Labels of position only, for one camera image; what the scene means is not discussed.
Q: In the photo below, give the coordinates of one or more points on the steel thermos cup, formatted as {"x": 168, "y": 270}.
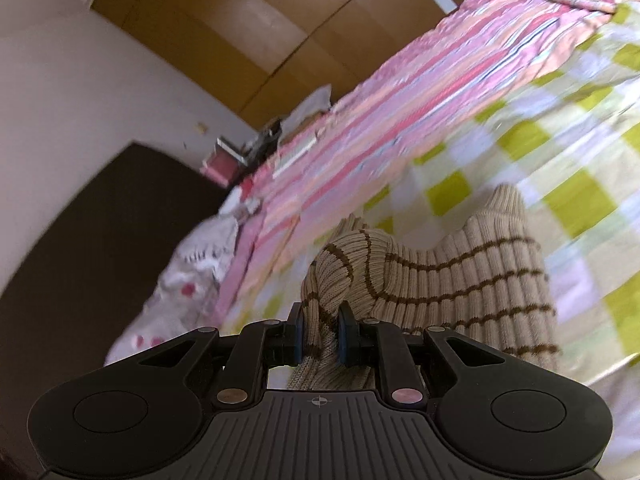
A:
{"x": 239, "y": 153}

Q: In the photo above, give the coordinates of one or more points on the green checkered bed sheet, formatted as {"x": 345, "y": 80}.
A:
{"x": 569, "y": 142}

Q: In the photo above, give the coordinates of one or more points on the pink striped quilt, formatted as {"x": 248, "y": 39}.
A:
{"x": 472, "y": 58}

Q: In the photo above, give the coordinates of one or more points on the beige brown-striped knit sweater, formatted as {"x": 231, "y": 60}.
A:
{"x": 486, "y": 281}

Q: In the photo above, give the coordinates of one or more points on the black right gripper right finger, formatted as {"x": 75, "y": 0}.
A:
{"x": 381, "y": 347}

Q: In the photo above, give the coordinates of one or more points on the grey pink-dotted pillow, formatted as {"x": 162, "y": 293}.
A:
{"x": 185, "y": 291}

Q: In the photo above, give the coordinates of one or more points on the pink storage box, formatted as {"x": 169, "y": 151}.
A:
{"x": 221, "y": 168}

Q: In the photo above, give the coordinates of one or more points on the dark wooden headboard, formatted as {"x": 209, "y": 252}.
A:
{"x": 89, "y": 275}

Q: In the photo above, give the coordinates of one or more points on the white flat box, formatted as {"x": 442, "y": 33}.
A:
{"x": 286, "y": 160}

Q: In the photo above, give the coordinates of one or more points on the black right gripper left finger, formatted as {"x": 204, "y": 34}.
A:
{"x": 247, "y": 358}

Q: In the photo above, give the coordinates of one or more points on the wooden wardrobe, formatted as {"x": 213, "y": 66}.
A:
{"x": 260, "y": 58}

